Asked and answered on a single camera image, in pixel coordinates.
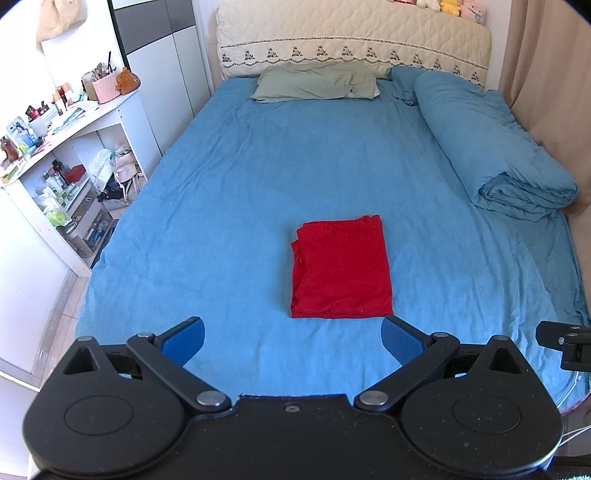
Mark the white plastic bag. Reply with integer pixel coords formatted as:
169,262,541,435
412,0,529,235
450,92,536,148
90,148,116,185

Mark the white cable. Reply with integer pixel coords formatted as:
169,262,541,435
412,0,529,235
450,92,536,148
561,427,591,446

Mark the green pillow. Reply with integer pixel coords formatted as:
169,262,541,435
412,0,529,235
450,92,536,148
250,61,380,103

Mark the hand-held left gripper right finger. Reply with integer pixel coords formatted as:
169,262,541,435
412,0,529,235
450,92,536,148
353,315,532,414

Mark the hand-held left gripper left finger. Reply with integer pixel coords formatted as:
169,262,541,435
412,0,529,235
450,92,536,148
61,316,232,414

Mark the clear storage box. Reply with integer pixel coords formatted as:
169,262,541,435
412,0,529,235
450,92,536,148
58,198,118,258

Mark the beige curtain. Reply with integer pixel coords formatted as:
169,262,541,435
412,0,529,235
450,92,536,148
496,0,591,181

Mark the cream quilted headboard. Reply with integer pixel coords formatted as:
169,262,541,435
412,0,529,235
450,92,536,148
216,0,492,90

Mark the white box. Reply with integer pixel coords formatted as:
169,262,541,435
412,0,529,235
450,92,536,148
28,113,56,134

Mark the blue pillow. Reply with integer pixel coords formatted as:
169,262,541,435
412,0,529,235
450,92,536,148
387,67,421,106

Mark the bed with blue sheet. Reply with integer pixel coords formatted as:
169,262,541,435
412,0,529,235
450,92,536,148
75,76,591,411

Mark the blue picture card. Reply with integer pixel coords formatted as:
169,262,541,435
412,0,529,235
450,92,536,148
7,116,38,146

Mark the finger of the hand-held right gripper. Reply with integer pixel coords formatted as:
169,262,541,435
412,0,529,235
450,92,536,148
536,320,591,372

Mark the red sweater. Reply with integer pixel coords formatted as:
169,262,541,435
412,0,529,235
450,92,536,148
290,214,394,319

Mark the rolled blue duvet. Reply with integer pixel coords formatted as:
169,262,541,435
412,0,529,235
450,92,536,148
413,71,579,222

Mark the hanging beige cloth bag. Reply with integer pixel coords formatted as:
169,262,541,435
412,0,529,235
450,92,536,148
37,0,88,44

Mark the brown teddy toy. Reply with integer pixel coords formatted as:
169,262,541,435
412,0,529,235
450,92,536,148
115,67,140,96

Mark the beige tote bag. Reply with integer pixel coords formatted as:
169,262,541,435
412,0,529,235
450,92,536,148
112,147,147,204

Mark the white shelf unit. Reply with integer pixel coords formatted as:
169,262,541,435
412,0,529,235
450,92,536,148
0,88,151,278

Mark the pink container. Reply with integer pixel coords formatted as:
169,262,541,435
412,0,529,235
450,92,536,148
92,74,122,104

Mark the white and grey wardrobe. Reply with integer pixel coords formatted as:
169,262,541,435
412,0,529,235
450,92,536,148
107,0,215,158

